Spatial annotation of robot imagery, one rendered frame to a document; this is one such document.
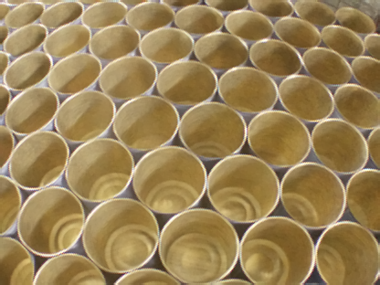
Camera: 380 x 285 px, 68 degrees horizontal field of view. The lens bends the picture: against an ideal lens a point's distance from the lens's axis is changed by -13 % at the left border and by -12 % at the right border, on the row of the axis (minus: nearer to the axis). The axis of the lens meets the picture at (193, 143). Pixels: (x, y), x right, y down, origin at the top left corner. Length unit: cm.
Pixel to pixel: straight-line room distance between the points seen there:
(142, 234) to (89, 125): 16
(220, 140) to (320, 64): 18
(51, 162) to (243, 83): 26
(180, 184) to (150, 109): 9
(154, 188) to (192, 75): 15
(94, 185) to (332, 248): 29
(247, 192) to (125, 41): 26
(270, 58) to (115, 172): 26
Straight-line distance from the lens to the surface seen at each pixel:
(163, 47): 46
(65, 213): 38
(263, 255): 36
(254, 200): 38
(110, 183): 39
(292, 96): 42
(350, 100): 44
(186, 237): 36
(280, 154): 41
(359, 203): 42
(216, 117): 36
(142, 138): 41
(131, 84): 43
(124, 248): 36
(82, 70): 44
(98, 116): 41
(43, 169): 41
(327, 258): 38
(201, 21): 49
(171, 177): 37
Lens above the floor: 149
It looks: 57 degrees down
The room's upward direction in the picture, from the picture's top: 4 degrees clockwise
